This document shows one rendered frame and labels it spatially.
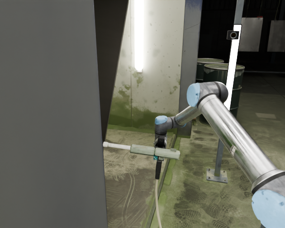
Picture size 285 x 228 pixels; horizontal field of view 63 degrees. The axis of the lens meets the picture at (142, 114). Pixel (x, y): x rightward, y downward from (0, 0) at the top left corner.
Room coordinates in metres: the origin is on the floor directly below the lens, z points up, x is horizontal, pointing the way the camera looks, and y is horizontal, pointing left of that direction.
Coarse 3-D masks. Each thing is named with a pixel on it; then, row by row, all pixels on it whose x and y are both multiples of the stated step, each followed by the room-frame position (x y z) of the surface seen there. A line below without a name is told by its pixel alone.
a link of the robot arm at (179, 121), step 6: (222, 84) 1.18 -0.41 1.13; (222, 90) 1.15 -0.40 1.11; (222, 96) 1.15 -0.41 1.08; (186, 108) 1.49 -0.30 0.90; (192, 108) 1.40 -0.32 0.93; (180, 114) 1.53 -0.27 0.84; (186, 114) 1.46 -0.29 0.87; (192, 114) 1.41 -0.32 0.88; (198, 114) 1.39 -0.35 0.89; (174, 120) 1.59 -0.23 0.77; (180, 120) 1.53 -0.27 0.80; (186, 120) 1.49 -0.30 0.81; (174, 126) 1.58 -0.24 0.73; (180, 126) 1.59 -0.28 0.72
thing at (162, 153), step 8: (104, 144) 1.32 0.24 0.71; (112, 144) 1.32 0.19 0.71; (136, 152) 1.28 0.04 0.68; (144, 152) 1.27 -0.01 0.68; (152, 152) 1.27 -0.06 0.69; (160, 152) 1.26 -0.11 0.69; (168, 152) 1.26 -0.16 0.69; (176, 152) 1.26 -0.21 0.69; (160, 160) 1.27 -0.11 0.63; (160, 168) 1.27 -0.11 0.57
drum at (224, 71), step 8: (208, 64) 3.69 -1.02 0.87; (208, 72) 3.36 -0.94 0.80; (216, 72) 3.26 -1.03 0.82; (224, 72) 3.21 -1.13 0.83; (240, 72) 3.25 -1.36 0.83; (208, 80) 3.35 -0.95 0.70; (216, 80) 3.25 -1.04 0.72; (224, 80) 3.21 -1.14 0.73; (240, 80) 3.28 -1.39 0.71; (240, 88) 3.29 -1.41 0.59; (232, 96) 3.22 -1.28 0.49; (232, 104) 3.22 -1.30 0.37; (232, 112) 3.23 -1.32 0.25; (200, 120) 3.44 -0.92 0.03
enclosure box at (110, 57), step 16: (96, 0) 1.45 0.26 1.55; (112, 0) 1.43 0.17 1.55; (128, 0) 1.41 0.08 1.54; (96, 16) 1.45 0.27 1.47; (112, 16) 1.43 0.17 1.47; (96, 32) 1.45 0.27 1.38; (112, 32) 1.43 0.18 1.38; (96, 48) 1.45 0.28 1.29; (112, 48) 1.43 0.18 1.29; (112, 64) 1.43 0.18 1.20; (112, 80) 1.43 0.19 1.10; (112, 96) 1.42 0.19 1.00
